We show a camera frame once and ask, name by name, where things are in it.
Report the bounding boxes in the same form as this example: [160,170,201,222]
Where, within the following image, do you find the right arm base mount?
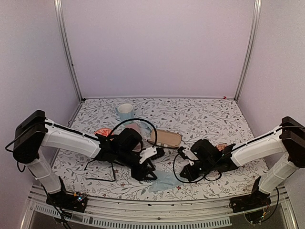
[229,177,271,213]

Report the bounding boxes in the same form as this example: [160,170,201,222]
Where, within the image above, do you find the left black cable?
[108,118,158,147]

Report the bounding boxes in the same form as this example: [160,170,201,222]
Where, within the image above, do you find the right aluminium frame post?
[234,0,262,103]

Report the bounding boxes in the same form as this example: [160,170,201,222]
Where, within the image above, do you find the brown plaid glasses case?
[156,129,182,149]

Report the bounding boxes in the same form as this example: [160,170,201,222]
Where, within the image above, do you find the front aluminium rail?
[20,185,301,229]

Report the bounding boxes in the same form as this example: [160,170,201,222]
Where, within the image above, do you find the light blue cleaning cloth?
[148,171,182,193]

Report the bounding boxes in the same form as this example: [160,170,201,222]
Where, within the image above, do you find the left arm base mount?
[46,177,88,213]

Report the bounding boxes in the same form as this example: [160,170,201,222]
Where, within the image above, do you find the pink translucent sunglasses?
[216,143,228,151]

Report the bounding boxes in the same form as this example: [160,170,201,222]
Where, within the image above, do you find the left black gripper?
[116,148,158,181]

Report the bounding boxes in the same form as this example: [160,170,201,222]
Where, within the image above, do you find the right black cable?
[173,152,224,184]

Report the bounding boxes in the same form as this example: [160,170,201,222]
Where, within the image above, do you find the black frame glasses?
[83,160,116,182]

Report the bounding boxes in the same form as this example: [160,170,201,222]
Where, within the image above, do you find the aluminium frame post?
[234,0,262,103]
[54,0,83,102]

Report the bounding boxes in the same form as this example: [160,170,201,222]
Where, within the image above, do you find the small blue cloth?
[140,119,156,131]

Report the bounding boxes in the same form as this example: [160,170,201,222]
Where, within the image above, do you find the light blue mug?
[115,104,134,121]

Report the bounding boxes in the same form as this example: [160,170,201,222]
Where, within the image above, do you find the pink glasses case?
[125,123,143,153]

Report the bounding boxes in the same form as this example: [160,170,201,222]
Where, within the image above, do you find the left aluminium frame post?
[54,0,83,102]

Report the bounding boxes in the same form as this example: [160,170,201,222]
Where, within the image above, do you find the red patterned bowl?
[94,128,112,137]

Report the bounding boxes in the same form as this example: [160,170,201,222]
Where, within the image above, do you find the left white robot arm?
[11,110,157,207]

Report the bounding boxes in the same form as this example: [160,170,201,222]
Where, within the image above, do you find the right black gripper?
[180,159,215,183]

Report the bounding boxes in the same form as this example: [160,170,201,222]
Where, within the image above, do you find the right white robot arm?
[178,116,305,208]

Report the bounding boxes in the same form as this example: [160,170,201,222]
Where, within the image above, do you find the black cable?
[108,118,158,147]
[173,152,224,184]

